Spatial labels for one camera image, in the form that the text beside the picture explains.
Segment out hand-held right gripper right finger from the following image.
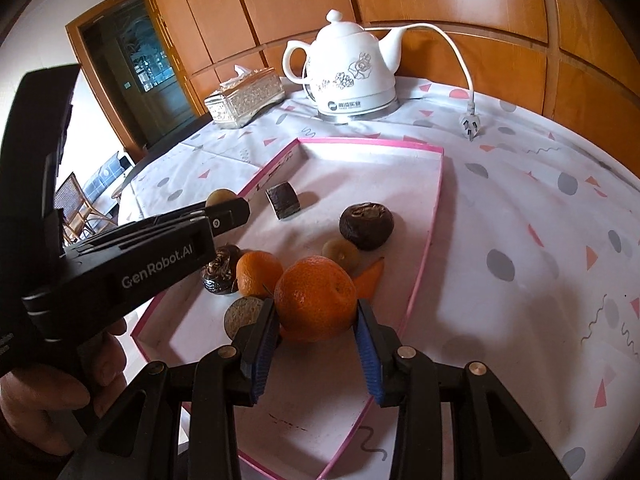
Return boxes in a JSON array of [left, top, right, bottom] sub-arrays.
[[354, 299, 571, 480]]

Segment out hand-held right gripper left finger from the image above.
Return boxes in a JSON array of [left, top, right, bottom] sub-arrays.
[[57, 299, 282, 480]]

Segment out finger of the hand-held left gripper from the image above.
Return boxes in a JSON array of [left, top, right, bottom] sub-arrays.
[[70, 197, 251, 257]]

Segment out dark sugarcane piece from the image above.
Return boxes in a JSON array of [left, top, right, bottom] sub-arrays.
[[223, 296, 266, 338], [265, 181, 303, 220]]

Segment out dark water chestnut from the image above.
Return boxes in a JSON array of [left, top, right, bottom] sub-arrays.
[[201, 244, 243, 295], [339, 202, 395, 252]]

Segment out orange mandarin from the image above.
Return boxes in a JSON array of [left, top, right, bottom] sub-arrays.
[[273, 255, 358, 343], [235, 250, 285, 299]]

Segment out orange carrot piece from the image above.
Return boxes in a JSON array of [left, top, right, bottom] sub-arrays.
[[352, 257, 386, 302]]

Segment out yellow-brown round fruit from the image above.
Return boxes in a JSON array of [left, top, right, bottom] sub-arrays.
[[321, 237, 361, 271]]

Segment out pink-edged white tray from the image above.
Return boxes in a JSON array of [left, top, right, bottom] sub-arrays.
[[131, 136, 446, 480]]

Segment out person's left hand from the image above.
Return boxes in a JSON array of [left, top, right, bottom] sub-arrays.
[[0, 317, 131, 480]]

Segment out rattan chair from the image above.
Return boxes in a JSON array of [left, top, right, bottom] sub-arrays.
[[52, 171, 121, 241]]

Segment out silver tissue box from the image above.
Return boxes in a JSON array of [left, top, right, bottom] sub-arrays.
[[204, 66, 286, 130]]

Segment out wooden glass door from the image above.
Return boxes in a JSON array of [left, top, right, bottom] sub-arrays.
[[65, 0, 201, 151]]

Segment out white ceramic electric kettle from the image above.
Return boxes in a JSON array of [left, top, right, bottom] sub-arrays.
[[282, 9, 418, 123]]

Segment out white patterned tablecloth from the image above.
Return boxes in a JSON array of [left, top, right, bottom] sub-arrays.
[[117, 72, 640, 480]]

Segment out white power cord with plug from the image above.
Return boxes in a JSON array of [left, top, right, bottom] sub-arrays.
[[362, 22, 486, 142]]

